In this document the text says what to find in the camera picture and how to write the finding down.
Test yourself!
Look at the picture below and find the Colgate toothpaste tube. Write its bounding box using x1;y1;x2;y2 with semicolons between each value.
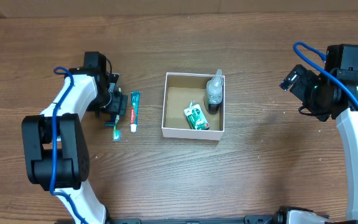
130;91;140;133

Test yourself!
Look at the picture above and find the blue disposable razor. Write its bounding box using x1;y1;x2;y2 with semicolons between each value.
104;121;116;127

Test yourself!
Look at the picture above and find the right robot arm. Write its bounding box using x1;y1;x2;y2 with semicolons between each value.
280;64;358;223

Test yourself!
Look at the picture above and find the white cardboard box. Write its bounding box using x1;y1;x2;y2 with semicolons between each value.
162;72;225;141

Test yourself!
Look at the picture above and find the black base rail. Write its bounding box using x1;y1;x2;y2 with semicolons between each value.
106;215;273;224

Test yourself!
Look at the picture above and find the green white soap packet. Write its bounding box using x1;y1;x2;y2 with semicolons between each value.
184;101;210;130

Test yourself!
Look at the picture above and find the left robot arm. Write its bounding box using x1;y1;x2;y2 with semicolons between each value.
22;65;128;223

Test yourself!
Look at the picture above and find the clear bottle dark liquid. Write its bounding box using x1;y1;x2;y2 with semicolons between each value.
204;69;223;114

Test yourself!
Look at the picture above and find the green white toothbrush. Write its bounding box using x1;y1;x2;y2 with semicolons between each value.
112;88;123;142

